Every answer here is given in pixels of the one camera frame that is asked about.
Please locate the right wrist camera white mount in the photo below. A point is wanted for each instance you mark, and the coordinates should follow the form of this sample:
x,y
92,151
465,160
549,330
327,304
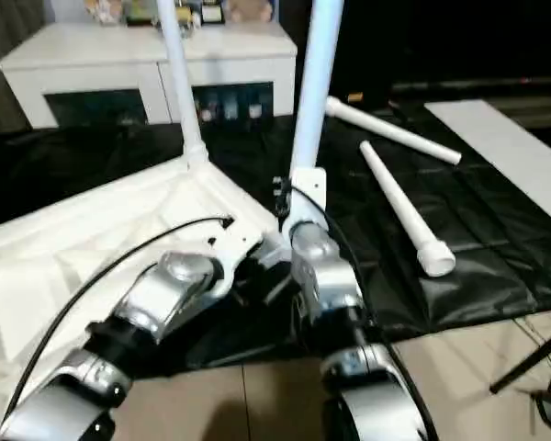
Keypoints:
x,y
310,188

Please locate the beige plush teddy bear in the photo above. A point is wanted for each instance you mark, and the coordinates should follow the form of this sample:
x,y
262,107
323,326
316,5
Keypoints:
x,y
249,10

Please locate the black tripod leg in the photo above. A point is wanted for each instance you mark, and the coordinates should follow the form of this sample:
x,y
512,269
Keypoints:
x,y
532,360

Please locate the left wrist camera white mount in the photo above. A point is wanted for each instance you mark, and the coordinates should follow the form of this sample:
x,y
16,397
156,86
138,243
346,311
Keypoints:
x,y
239,243

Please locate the white spotted plush toy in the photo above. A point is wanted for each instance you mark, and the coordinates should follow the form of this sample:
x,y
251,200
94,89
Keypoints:
x,y
103,10

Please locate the white plastic table leg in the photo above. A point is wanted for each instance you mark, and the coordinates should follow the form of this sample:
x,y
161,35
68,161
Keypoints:
x,y
314,82
181,82
395,126
404,206

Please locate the white side table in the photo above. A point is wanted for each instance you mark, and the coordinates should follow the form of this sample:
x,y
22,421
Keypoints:
x,y
500,138

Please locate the white cabinet with glass doors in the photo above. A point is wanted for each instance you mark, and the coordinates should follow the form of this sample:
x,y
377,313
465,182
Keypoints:
x,y
96,64

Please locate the black framed plaque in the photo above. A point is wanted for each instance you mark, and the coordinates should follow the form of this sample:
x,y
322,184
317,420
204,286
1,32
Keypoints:
x,y
212,11
188,11
142,13

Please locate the black mat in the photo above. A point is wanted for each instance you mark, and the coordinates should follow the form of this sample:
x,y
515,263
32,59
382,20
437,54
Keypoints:
x,y
464,239

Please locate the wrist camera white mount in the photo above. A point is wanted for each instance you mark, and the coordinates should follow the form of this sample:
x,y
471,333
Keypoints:
x,y
239,243
310,188

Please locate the white plastic table top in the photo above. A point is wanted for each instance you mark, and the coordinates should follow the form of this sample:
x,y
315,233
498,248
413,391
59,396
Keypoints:
x,y
73,248

